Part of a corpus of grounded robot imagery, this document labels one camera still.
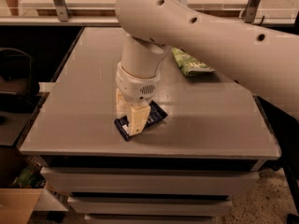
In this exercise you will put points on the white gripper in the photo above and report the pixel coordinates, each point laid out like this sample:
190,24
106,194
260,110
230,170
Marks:
135,85

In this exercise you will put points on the blue rxbar blueberry wrapper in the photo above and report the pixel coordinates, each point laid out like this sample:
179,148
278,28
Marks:
156,114

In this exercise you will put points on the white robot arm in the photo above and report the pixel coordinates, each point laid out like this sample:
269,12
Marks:
264,61

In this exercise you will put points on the green chip bag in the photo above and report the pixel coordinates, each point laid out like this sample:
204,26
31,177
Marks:
188,65

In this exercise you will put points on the grey drawer cabinet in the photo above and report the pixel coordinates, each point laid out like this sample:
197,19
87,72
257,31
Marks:
183,170

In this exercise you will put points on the black chair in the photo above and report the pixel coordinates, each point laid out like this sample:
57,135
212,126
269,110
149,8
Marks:
18,85

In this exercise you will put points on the green items in box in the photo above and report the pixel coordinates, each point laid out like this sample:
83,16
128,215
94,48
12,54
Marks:
29,178

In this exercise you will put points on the cardboard box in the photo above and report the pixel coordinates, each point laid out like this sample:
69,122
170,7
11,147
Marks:
16,205

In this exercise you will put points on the left metal bracket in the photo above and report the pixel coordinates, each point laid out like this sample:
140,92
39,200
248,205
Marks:
61,10

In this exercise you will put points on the metal bracket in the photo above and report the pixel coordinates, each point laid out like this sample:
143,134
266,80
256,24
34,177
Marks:
61,10
250,11

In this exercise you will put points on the right metal bracket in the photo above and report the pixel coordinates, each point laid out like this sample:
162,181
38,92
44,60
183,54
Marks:
250,11

